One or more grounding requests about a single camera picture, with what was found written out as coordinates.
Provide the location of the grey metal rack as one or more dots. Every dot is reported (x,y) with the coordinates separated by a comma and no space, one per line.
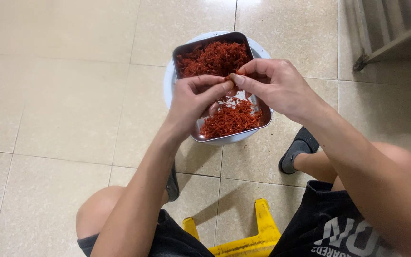
(387,32)

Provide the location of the person's right leg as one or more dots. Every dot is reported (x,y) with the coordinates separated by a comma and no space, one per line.
(316,166)

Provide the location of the person's black printed shorts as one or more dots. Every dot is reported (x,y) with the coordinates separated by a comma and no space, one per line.
(334,228)

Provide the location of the round white plastic stool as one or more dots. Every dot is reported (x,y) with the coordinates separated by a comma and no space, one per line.
(167,87)

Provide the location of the person's left leg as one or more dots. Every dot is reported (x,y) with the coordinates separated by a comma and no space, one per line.
(96,210)

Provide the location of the person's right dark slipper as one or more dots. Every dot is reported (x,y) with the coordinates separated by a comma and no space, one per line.
(296,150)

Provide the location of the red dried shred piece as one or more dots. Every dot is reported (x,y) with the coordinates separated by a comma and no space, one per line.
(227,76)

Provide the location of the person's left dark slipper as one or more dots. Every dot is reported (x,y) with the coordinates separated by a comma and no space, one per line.
(172,184)

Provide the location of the person's leg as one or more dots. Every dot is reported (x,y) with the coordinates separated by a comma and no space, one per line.
(316,166)
(96,210)

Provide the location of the square metal tray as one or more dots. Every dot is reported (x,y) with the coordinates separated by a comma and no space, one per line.
(260,107)

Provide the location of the person's dark slipper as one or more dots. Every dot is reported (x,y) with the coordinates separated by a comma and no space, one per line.
(296,150)
(172,184)

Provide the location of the person's left hand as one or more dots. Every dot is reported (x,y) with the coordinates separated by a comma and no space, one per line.
(187,101)

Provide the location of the yellow plastic stool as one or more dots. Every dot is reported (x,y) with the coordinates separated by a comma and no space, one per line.
(264,235)

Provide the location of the person's right hand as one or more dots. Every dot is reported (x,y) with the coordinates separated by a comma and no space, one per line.
(280,89)

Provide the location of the heap of red dried shreds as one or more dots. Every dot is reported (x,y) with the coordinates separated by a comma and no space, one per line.
(232,121)
(212,57)

